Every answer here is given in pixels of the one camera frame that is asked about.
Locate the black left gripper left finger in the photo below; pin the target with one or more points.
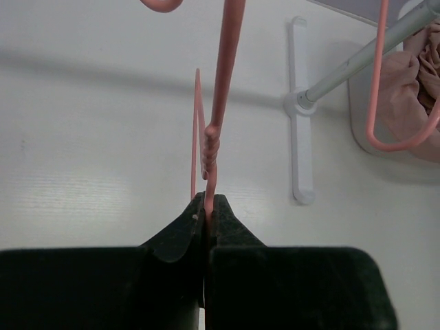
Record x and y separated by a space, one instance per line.
173 242

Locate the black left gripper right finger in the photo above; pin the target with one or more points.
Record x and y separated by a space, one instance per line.
227 231

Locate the pink hanger with dusty garment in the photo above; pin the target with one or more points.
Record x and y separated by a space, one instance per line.
206 137

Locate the pink wire hanger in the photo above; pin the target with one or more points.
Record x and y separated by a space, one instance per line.
385 40

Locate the dusty pink garment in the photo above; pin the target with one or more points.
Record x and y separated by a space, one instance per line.
409 83

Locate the white metal clothes rack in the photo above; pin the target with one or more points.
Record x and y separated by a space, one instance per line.
300 105

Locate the white plastic basket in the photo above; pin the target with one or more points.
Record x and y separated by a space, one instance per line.
420 164

